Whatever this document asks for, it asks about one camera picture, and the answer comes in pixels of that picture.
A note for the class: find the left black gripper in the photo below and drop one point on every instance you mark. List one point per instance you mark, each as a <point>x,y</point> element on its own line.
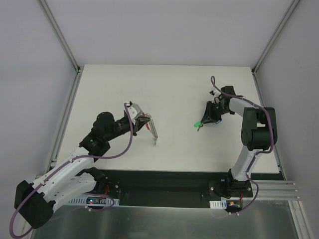
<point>137,123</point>

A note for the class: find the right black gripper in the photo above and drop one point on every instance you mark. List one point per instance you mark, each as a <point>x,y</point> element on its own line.
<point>212,112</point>

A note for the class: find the red handled metal keyring holder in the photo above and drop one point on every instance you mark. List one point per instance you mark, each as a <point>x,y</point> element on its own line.
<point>151,127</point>

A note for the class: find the green tagged key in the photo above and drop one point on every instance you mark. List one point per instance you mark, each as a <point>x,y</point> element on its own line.
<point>198,125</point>

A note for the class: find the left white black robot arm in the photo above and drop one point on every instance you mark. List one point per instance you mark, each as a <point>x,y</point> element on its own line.
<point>37,201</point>

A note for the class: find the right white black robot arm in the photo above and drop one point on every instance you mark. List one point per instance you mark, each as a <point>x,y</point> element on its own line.
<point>258,135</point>

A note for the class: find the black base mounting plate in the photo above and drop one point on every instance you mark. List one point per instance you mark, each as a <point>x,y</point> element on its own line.
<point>169,189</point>

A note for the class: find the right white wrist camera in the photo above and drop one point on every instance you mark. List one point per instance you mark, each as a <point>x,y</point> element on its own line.
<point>214,92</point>

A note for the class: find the right white cable duct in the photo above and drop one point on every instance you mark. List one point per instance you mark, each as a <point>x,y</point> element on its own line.
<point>218,204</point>

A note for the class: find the white cable duct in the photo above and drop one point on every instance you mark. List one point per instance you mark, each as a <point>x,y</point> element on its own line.
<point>218,204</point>
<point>92,201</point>

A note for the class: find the left white cable duct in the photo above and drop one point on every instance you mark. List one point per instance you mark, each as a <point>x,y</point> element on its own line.
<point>92,201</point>

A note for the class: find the right aluminium frame post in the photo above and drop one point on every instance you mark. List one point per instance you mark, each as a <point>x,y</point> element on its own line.
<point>276,34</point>

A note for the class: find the aluminium frame post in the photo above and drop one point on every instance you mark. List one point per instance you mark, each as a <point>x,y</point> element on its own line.
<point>58,34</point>
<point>276,34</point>

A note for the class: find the left aluminium frame post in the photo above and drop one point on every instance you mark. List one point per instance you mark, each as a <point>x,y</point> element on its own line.
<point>58,34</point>

